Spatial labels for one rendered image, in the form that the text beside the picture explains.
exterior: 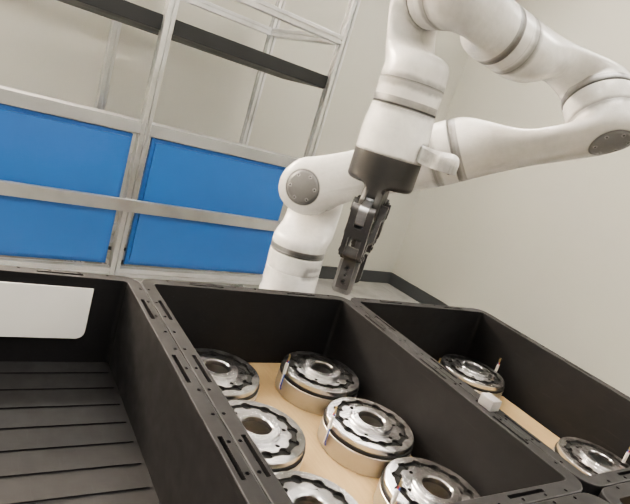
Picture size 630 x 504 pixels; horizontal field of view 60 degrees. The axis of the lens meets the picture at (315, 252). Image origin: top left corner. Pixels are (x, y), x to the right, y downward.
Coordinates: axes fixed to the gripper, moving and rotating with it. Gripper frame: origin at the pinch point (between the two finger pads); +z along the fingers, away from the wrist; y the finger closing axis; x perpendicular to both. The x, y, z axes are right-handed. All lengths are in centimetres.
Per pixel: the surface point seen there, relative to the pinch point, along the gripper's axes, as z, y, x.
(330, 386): 14.1, -0.3, 2.1
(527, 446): 7.1, 10.4, 22.0
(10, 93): 8, -105, -142
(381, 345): 8.8, -5.4, 6.1
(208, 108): 0, -249, -135
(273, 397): 17.1, 2.1, -3.8
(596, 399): 9.6, -17.6, 36.3
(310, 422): 17.1, 4.1, 1.5
